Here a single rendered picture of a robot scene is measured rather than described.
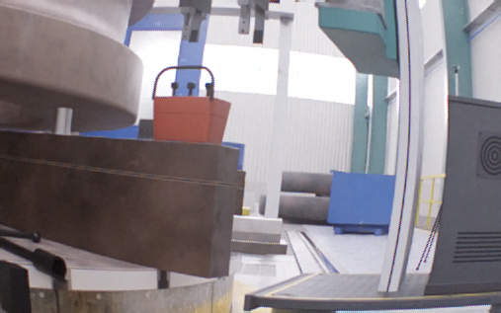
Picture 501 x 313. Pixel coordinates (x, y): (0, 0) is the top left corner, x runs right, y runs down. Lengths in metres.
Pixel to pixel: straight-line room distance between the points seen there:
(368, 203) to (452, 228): 9.95
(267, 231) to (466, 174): 1.76
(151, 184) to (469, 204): 0.99
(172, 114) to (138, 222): 0.33
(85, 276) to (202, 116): 0.62
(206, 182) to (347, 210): 9.68
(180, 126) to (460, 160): 0.88
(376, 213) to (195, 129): 9.58
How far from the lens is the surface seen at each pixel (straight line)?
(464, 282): 1.80
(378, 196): 11.68
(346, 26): 1.80
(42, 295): 1.86
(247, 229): 3.38
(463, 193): 1.78
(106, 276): 2.03
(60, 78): 2.63
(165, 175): 2.21
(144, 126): 3.45
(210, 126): 2.19
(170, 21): 7.71
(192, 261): 2.18
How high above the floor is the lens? 0.57
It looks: 3 degrees up
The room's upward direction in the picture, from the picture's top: 5 degrees clockwise
